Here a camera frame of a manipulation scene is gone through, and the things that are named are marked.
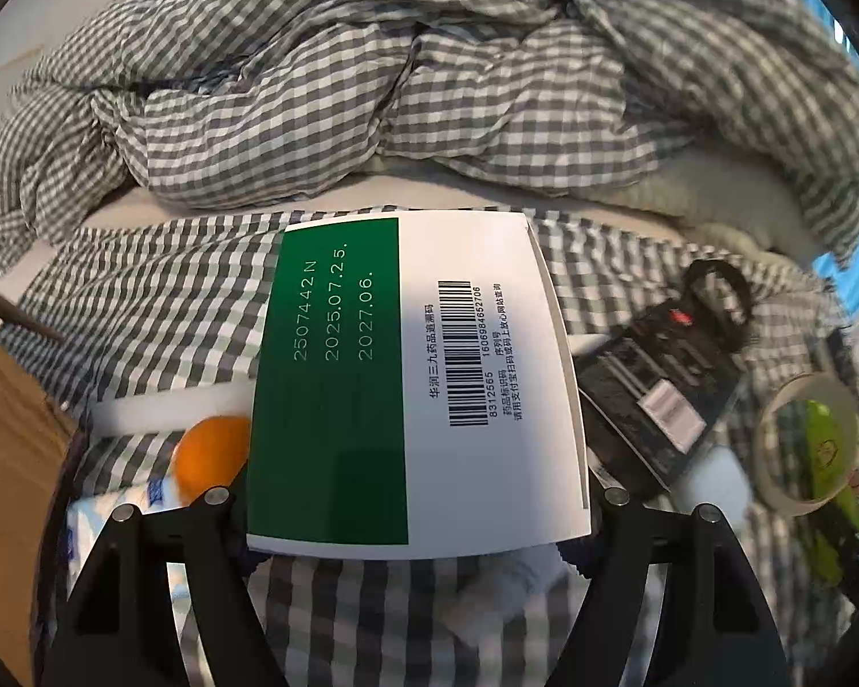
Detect clear tape roll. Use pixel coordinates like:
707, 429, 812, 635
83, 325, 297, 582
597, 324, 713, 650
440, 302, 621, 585
751, 372, 859, 518

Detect black card package with loop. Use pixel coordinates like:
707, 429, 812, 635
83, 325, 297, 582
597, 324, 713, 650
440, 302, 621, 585
576, 258, 758, 496

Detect green plastic packet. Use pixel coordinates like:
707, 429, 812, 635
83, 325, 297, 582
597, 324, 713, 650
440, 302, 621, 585
802, 401, 859, 591

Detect orange ball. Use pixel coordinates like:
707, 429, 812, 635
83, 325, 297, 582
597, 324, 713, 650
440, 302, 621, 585
172, 415, 253, 511

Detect green and white medicine box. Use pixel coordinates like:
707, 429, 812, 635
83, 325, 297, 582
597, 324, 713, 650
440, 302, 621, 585
245, 209, 594, 563

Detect white blue-printed tissue packet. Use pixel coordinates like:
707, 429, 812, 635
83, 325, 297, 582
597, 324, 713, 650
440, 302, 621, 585
58, 476, 198, 631

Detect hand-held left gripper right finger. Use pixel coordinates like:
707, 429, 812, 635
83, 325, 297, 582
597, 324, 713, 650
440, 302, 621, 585
544, 485, 794, 687

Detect grey checked duvet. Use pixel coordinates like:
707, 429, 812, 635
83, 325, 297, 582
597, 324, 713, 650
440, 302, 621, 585
0, 0, 859, 280

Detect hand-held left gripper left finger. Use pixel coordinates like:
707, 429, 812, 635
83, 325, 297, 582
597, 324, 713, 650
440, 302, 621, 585
43, 476, 291, 687

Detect white flat box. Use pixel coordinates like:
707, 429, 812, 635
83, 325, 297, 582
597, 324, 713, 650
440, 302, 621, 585
88, 378, 260, 439

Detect brown cardboard box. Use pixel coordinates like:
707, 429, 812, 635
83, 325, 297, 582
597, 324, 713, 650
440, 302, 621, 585
0, 275, 81, 666

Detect white pillow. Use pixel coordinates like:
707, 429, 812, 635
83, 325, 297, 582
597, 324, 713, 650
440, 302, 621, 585
616, 150, 821, 262

